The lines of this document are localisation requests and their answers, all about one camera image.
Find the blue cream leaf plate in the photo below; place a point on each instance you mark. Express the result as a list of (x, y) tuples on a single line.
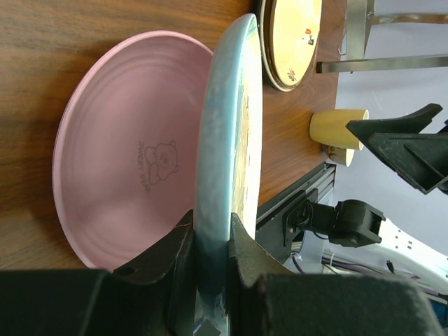
[(228, 159)]

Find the pink plastic plate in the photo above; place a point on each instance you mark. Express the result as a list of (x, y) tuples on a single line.
[(123, 166)]

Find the small cream floral plate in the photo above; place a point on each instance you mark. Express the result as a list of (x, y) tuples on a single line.
[(289, 32)]

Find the aluminium rail frame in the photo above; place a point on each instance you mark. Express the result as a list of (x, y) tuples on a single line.
[(278, 220)]

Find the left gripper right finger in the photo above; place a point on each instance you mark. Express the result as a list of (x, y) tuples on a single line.
[(260, 288)]

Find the cream cup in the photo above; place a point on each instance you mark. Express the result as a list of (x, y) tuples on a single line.
[(330, 127), (340, 156)]

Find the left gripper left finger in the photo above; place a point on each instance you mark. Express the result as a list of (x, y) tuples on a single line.
[(160, 298)]

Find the steel dish rack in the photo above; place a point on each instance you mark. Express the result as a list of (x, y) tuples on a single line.
[(388, 41)]

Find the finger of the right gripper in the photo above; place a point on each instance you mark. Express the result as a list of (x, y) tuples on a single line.
[(418, 158)]

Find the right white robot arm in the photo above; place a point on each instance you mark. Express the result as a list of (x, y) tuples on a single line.
[(356, 224)]

